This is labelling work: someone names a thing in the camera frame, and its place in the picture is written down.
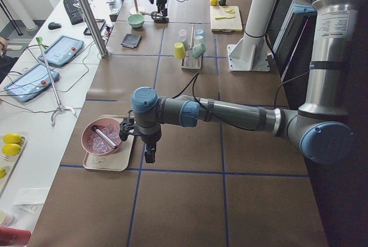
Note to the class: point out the yellow plastic knife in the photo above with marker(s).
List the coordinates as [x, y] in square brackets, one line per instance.
[224, 17]

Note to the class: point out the green avocado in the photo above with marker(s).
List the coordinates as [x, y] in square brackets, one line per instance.
[222, 2]

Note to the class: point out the bamboo cutting board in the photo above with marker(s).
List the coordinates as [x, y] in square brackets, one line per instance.
[233, 25]

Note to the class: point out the black computer mouse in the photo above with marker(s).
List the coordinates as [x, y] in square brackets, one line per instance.
[54, 25]

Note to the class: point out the beige tray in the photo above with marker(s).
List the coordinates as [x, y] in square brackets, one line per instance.
[117, 161]

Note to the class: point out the lemon slice front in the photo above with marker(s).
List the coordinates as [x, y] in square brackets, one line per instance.
[229, 10]

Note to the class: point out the aluminium frame post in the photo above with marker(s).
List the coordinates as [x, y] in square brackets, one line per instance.
[91, 23]

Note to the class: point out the pink bowl with ice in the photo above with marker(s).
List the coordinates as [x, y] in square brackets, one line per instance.
[94, 144]

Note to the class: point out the red bottle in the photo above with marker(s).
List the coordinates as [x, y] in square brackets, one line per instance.
[14, 237]

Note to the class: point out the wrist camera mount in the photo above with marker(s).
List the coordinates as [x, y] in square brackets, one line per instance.
[128, 127]

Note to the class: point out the black keyboard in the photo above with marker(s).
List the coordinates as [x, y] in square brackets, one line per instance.
[73, 11]

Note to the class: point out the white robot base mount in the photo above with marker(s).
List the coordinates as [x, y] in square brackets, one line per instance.
[249, 54]

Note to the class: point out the white wire cup rack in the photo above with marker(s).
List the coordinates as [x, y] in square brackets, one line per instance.
[189, 62]

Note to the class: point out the grey cup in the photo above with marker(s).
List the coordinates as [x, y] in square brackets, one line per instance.
[183, 40]

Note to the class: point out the grey folded cloth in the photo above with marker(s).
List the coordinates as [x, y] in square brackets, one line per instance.
[131, 40]

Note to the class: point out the steel black-tipped tool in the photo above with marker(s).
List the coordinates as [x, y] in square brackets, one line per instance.
[109, 141]

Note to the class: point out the steel scoop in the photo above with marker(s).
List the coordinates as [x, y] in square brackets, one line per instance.
[153, 17]

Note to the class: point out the green bowl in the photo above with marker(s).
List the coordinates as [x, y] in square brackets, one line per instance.
[136, 20]

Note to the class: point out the teach pendant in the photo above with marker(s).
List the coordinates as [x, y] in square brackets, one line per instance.
[63, 50]
[32, 83]

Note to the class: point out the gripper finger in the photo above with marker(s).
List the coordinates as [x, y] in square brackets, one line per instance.
[165, 14]
[159, 15]
[150, 155]

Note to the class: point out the teach pendant far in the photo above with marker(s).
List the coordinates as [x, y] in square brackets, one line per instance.
[63, 50]

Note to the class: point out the mint green cup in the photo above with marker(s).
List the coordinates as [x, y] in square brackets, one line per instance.
[198, 50]

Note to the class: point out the yellow lemon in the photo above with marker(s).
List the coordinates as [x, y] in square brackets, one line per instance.
[213, 2]

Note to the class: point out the light blue cup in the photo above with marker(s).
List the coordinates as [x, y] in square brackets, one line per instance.
[199, 32]

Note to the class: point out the yellow cup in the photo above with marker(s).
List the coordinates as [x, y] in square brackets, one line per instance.
[179, 51]

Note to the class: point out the pink cup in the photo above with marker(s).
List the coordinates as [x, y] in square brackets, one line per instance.
[182, 33]

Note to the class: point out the yellow fruit on tray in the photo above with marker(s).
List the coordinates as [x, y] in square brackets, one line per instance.
[13, 138]

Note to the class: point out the white cup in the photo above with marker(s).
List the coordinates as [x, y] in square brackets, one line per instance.
[198, 40]

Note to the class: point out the metal stand with clamp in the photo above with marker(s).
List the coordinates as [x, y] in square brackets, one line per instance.
[60, 107]

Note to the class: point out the teach pendant near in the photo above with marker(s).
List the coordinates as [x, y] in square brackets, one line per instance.
[32, 83]

